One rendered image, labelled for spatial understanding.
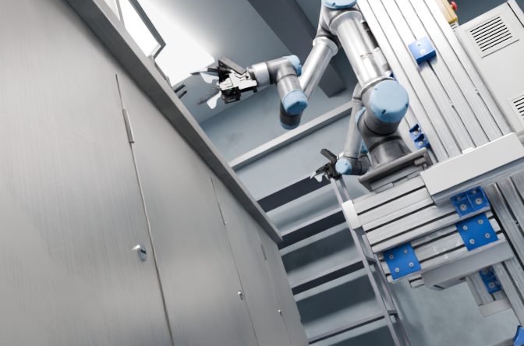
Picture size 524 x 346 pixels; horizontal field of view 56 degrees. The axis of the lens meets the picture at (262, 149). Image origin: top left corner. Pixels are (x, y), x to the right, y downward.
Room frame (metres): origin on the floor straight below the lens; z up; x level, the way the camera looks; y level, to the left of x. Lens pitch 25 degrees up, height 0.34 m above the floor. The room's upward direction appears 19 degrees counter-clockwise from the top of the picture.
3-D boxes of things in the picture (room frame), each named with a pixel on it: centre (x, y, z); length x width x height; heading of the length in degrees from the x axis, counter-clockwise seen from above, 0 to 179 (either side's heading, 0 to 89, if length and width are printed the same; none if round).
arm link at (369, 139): (1.53, -0.39, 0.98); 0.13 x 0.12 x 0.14; 8
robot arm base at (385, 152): (1.54, -0.39, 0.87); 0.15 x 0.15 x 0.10
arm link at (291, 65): (1.37, -0.15, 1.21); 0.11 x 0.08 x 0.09; 98
